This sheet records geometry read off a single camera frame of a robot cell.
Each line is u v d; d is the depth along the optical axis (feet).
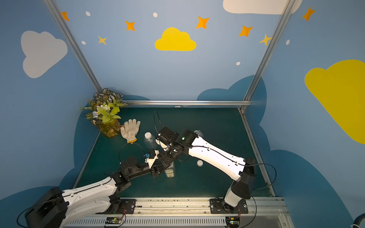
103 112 2.80
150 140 2.87
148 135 2.76
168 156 2.02
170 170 2.51
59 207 1.36
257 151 3.32
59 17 2.36
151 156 2.09
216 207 2.43
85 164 3.12
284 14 2.36
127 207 2.43
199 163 2.97
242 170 1.36
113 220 2.35
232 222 2.37
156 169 2.19
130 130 3.42
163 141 1.74
